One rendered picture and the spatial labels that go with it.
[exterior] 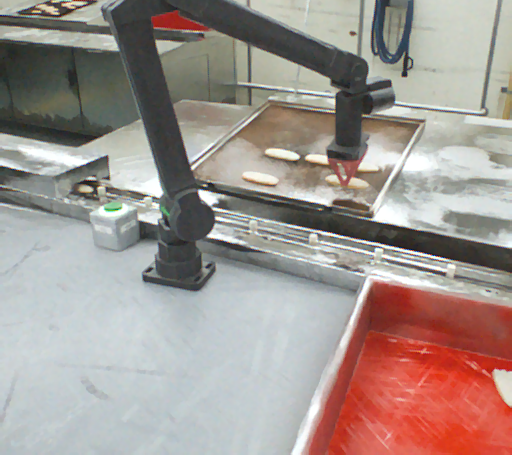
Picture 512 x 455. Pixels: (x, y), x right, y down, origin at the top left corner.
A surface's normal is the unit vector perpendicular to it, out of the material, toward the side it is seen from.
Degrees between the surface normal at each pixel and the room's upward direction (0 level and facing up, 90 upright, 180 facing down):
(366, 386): 0
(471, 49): 90
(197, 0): 90
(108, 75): 90
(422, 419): 0
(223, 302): 0
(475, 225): 10
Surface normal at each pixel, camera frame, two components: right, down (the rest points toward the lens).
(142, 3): 0.50, 0.36
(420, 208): -0.04, -0.84
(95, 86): -0.40, 0.36
